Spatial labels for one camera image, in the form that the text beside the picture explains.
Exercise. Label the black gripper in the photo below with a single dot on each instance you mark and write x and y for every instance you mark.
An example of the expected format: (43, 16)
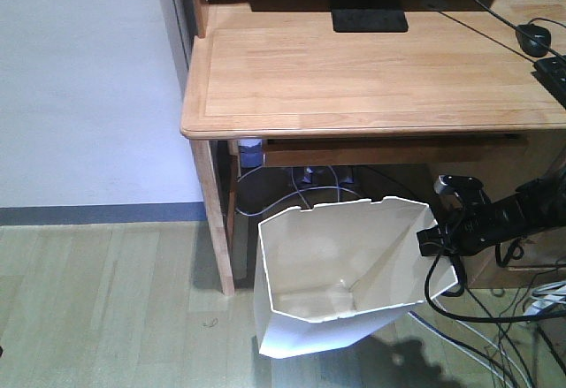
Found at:
(465, 232)

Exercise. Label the white plastic trash bin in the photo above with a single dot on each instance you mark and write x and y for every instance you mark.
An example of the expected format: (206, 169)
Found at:
(330, 276)

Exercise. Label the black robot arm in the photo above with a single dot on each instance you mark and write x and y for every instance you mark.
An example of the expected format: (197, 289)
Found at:
(536, 206)

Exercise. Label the white power strip at right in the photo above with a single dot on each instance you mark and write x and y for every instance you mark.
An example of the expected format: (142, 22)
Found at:
(546, 296)

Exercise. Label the black keyboard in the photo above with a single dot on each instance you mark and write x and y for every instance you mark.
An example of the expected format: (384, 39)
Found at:
(550, 72)

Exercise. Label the black computer mouse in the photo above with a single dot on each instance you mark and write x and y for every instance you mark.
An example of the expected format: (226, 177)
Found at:
(533, 40)

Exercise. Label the black monitor stand base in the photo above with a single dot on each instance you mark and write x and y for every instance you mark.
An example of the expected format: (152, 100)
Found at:
(368, 16)

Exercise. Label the wooden desk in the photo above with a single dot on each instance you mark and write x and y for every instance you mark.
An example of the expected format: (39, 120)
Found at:
(454, 88)

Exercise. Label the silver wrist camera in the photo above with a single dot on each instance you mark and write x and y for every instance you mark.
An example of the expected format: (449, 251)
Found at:
(467, 189)

